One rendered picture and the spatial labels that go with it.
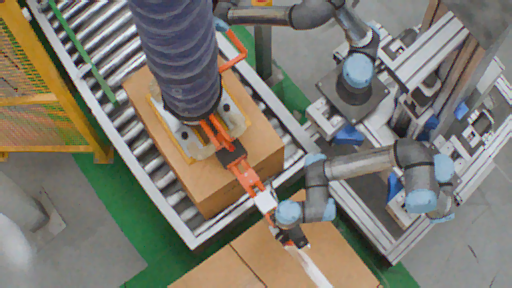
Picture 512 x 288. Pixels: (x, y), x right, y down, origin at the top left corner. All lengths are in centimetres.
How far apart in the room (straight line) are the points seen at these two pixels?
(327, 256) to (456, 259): 97
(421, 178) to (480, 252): 181
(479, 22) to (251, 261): 174
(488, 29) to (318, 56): 217
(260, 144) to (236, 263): 59
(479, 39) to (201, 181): 142
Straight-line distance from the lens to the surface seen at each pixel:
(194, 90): 265
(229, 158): 296
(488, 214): 422
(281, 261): 345
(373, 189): 387
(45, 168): 427
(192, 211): 349
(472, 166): 322
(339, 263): 346
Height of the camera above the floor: 397
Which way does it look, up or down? 75 degrees down
